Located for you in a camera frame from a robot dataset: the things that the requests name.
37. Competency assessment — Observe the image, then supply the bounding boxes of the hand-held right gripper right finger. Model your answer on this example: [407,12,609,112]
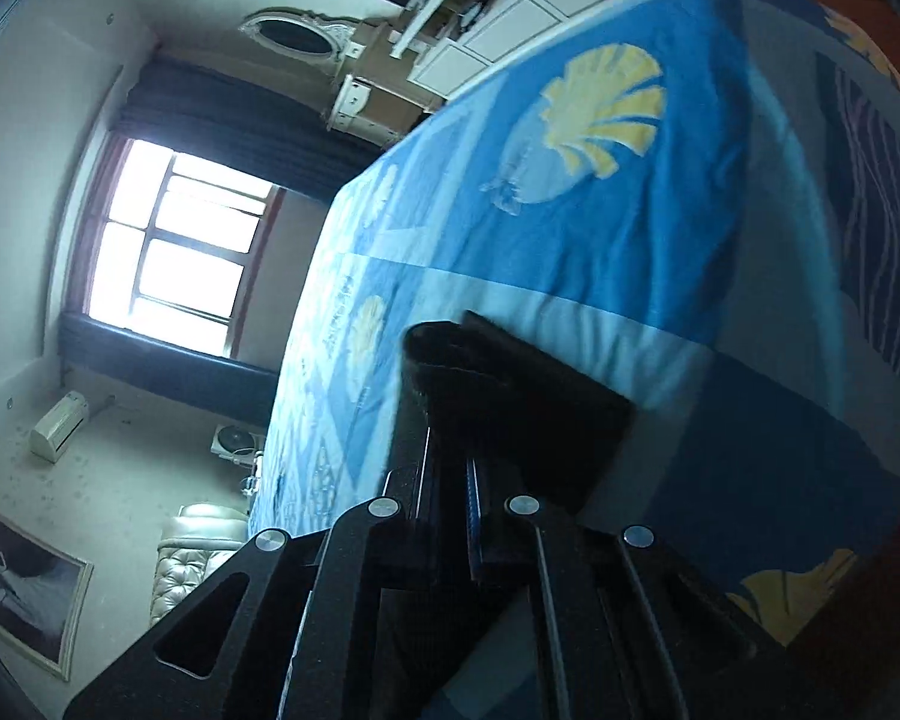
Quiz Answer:
[465,459,833,720]

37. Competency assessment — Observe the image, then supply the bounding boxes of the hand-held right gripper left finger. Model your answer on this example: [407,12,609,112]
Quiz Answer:
[64,403,467,720]

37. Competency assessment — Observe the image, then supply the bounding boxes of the black pants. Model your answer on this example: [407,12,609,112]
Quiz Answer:
[401,311,635,512]

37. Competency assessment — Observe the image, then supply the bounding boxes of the white fan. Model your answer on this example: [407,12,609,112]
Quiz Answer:
[210,424,268,460]

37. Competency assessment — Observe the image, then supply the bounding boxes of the blue shell-print bedsheet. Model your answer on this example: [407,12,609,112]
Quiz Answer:
[247,0,900,653]

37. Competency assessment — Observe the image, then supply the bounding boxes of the white tufted headboard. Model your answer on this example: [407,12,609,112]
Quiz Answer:
[150,502,250,628]

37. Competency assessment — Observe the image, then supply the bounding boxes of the dark blue curtain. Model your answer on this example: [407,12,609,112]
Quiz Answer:
[58,313,280,422]
[112,62,380,205]

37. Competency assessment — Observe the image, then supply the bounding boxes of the red-framed window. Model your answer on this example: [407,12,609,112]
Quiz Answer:
[82,136,280,359]

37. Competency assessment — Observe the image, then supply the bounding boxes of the white air conditioner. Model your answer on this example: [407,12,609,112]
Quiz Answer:
[30,390,92,463]

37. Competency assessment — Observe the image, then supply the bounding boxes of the white dressing table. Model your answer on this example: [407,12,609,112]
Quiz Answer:
[325,19,437,145]

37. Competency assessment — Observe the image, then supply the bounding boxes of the oval white-framed mirror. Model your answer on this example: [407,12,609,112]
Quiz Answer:
[240,9,358,65]

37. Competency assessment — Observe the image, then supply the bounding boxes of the white wardrobe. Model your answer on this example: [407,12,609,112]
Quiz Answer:
[411,0,695,107]

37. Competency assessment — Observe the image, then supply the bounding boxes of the framed wall poster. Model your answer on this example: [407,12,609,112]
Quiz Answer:
[0,499,95,683]

